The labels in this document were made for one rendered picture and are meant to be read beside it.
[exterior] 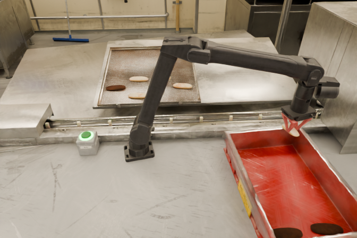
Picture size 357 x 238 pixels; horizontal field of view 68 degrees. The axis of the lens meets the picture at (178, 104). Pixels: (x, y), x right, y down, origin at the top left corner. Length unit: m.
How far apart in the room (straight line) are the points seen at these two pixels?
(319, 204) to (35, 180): 1.02
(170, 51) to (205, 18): 3.81
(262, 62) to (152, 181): 0.57
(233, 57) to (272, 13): 2.11
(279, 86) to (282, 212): 0.71
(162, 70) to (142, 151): 0.37
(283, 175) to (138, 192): 0.54
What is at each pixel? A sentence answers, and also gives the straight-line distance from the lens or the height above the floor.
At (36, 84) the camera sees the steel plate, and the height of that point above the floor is 0.82.
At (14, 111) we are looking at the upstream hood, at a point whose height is 0.92.
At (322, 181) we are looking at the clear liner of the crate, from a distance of 1.11.
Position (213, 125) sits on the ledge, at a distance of 1.20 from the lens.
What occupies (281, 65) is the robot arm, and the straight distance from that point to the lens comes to 0.89.
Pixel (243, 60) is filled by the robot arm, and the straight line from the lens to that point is 0.85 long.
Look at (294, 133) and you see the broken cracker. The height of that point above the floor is 0.98.
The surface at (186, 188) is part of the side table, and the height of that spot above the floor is 0.82.
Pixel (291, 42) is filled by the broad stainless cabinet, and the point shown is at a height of 0.56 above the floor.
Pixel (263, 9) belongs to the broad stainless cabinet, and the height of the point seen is 0.91.
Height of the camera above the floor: 1.61
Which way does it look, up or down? 34 degrees down
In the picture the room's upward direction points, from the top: straight up
